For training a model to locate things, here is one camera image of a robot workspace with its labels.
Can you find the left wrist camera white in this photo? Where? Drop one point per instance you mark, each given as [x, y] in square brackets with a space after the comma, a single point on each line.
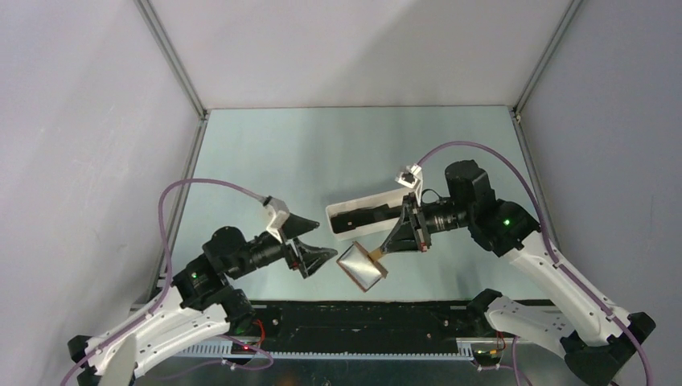
[277, 214]

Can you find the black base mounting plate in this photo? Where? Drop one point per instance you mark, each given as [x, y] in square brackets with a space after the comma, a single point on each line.
[364, 327]

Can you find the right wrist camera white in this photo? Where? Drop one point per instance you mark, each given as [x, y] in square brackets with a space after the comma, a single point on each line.
[411, 177]

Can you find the white slotted cable duct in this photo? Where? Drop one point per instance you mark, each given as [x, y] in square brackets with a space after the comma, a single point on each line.
[223, 349]

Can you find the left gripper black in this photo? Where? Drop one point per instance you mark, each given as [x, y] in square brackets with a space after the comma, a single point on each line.
[310, 258]

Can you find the left aluminium frame post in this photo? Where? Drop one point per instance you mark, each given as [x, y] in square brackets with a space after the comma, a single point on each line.
[168, 124]

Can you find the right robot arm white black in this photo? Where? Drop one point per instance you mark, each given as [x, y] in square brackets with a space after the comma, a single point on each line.
[593, 336]

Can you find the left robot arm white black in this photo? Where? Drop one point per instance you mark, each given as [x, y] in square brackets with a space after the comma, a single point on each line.
[200, 301]

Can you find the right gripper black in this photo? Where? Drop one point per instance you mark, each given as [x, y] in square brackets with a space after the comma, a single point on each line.
[406, 236]

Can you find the brown leather card holder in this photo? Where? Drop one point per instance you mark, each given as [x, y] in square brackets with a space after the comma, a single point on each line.
[360, 267]

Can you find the right aluminium frame post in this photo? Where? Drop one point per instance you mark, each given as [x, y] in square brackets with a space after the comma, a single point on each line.
[525, 123]

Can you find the aluminium frame post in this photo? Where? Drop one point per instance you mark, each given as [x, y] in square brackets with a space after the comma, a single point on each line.
[168, 124]
[525, 123]

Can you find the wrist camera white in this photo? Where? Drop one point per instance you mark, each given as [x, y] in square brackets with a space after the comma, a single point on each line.
[277, 214]
[411, 177]

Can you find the white plastic tray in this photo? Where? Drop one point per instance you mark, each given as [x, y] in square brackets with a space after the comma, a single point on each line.
[367, 215]

